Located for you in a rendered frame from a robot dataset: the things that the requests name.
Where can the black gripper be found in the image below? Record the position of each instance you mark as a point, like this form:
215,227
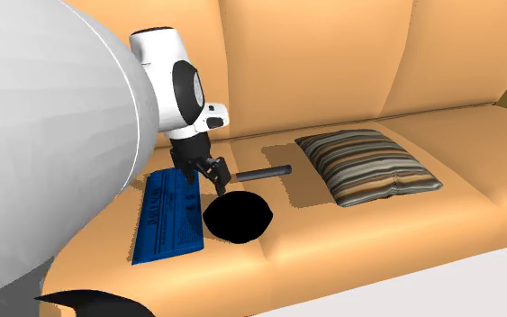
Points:
190,151

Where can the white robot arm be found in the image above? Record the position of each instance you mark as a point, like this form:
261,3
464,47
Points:
51,131

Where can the blue book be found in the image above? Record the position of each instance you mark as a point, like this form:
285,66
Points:
169,219

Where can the striped brown pillow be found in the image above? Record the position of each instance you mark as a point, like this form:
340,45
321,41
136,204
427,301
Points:
365,167

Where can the orange sofa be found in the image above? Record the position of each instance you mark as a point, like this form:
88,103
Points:
323,66

